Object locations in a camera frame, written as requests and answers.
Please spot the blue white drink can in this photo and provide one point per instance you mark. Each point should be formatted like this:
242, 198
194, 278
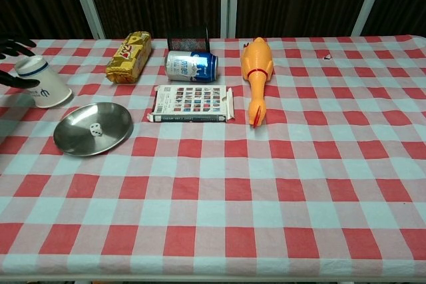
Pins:
189, 66

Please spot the silver metal plate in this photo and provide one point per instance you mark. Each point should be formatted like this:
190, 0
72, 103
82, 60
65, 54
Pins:
76, 134

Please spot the grey partition frame post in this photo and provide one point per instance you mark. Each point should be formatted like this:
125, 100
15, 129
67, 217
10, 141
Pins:
229, 1
369, 1
88, 1

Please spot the white card box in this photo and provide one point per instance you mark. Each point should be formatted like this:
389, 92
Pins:
193, 102

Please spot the black mesh pen holder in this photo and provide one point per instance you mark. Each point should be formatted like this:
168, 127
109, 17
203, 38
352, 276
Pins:
188, 41

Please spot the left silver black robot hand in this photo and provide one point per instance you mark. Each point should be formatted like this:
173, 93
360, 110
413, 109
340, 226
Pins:
15, 46

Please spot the white round container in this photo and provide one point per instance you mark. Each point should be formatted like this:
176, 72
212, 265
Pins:
46, 87

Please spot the small red white scrap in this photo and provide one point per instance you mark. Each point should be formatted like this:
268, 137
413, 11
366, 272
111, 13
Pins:
325, 56

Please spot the yellow biscuit packet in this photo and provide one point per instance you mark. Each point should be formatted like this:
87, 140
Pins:
128, 58

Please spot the small white die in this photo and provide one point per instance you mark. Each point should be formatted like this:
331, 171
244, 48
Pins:
96, 130

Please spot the red white checkered tablecloth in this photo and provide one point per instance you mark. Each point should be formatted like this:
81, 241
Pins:
233, 197

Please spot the orange rubber chicken toy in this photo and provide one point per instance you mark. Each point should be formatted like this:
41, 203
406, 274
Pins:
256, 64

